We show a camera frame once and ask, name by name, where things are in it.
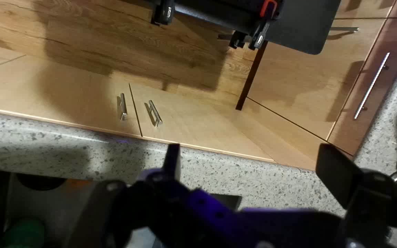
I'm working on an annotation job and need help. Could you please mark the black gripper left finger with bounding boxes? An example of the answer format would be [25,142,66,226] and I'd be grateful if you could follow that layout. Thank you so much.
[162,143,180,179]

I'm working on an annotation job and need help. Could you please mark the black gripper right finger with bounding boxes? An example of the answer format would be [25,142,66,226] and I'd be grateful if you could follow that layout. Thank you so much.
[315,143,365,210]

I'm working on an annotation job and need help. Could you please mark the steel kitchen sink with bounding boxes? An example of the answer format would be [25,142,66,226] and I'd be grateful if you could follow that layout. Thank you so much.
[0,171,249,248]

